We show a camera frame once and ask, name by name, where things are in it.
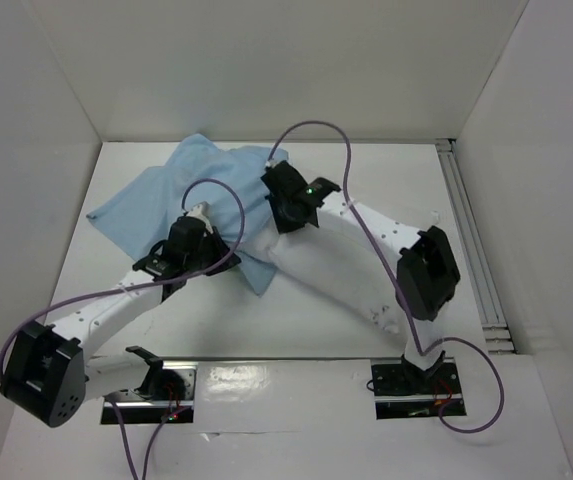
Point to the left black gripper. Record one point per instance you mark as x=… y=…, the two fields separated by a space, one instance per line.
x=222 y=249

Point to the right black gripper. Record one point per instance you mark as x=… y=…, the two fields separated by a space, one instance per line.
x=276 y=177

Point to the blue green pillowcase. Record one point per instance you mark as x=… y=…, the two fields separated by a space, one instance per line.
x=229 y=181

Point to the white pillow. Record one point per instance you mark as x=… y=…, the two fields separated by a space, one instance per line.
x=336 y=267

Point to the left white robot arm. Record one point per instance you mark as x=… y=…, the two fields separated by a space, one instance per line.
x=51 y=370

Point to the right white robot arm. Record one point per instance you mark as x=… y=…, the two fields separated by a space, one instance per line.
x=420 y=263

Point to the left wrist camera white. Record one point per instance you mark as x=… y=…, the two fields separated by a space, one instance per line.
x=200 y=212

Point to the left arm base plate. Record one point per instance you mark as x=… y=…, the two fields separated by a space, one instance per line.
x=143 y=399

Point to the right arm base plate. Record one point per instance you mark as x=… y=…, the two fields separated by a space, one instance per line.
x=400 y=394

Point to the aluminium rail frame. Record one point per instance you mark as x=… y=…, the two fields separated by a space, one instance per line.
x=496 y=330

